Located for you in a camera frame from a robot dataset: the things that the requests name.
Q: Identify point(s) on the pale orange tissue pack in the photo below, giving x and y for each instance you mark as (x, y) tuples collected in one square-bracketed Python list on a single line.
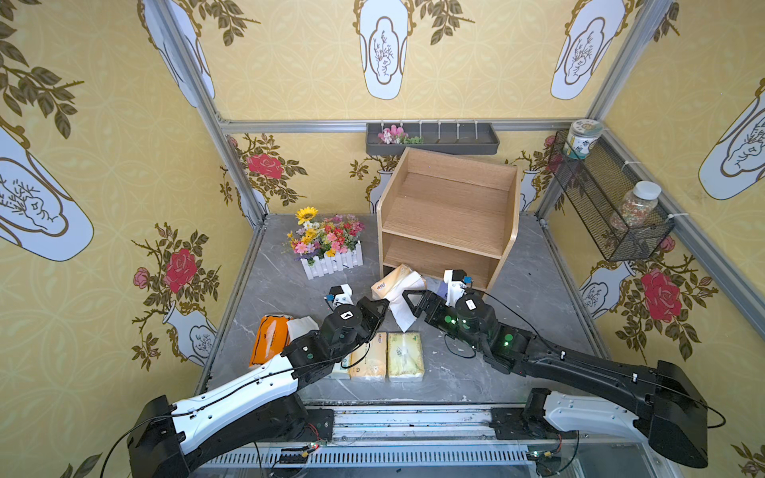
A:
[(392, 288)]

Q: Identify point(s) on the yellow green tissue pack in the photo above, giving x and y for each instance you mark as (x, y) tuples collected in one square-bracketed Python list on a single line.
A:
[(405, 361)]

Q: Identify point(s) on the black wire wall basket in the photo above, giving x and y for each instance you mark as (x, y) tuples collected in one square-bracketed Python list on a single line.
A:
[(596, 187)]

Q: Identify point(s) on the white green tissue pack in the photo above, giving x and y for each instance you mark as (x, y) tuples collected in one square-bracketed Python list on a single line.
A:
[(339, 373)]

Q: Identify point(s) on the wooden three-tier shelf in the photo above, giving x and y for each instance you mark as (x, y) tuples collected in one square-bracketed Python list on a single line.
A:
[(442, 212)]

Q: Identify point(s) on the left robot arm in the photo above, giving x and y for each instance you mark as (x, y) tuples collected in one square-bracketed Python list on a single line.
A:
[(172, 439)]

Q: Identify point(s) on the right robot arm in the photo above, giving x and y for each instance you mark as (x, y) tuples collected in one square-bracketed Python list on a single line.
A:
[(670, 411)]

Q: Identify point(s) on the aluminium front rail frame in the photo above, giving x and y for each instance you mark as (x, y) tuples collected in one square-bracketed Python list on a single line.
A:
[(368, 437)]

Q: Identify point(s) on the flowers in white fence planter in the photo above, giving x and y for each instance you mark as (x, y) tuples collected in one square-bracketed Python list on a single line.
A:
[(326, 246)]

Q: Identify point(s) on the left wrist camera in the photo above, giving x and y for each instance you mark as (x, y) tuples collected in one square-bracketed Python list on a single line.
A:
[(339, 295)]

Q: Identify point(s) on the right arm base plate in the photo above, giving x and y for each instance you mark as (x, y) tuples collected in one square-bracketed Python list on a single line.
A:
[(514, 423)]

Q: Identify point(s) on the small pink flower plant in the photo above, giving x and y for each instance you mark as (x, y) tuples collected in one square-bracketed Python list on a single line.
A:
[(396, 135)]

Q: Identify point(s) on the beige orange tissue pack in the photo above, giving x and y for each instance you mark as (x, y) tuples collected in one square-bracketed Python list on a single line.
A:
[(368, 363)]

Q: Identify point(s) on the grey wall tray shelf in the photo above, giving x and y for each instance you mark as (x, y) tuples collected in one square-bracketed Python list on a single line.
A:
[(451, 137)]

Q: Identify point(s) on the clear jar with snacks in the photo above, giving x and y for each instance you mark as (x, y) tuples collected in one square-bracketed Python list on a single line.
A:
[(636, 206)]

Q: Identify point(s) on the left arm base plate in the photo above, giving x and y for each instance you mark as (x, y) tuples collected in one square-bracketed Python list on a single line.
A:
[(319, 425)]

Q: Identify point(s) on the white lidded patterned jar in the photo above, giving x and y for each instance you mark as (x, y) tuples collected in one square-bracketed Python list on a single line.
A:
[(582, 136)]

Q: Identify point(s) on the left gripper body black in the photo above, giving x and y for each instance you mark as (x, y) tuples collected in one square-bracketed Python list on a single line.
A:
[(365, 311)]

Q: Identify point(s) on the purple tissue pack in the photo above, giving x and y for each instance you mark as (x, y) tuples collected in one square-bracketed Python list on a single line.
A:
[(439, 287)]

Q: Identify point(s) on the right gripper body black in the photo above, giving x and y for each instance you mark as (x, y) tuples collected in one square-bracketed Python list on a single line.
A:
[(428, 305)]

